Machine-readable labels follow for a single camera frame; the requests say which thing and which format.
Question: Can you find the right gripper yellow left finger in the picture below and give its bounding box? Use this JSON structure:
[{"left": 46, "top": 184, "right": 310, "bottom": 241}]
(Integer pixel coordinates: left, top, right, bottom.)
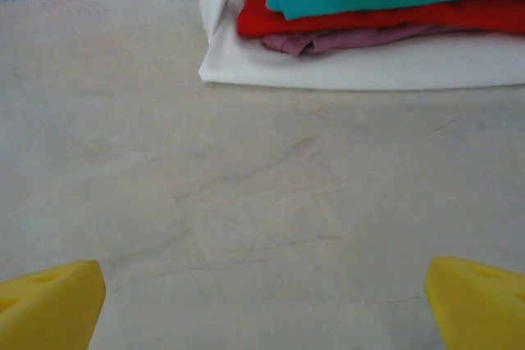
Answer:
[{"left": 0, "top": 259, "right": 107, "bottom": 350}]

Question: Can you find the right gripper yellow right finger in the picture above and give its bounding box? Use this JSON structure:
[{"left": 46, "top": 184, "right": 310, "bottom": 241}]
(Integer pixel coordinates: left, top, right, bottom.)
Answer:
[{"left": 424, "top": 256, "right": 525, "bottom": 350}]

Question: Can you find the white folded t-shirt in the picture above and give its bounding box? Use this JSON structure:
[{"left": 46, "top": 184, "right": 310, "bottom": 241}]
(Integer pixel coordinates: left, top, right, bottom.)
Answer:
[{"left": 198, "top": 0, "right": 525, "bottom": 92}]

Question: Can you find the purple folded t-shirt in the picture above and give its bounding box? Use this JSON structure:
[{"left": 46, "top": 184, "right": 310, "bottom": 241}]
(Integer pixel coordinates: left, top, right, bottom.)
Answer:
[{"left": 260, "top": 24, "right": 464, "bottom": 57}]

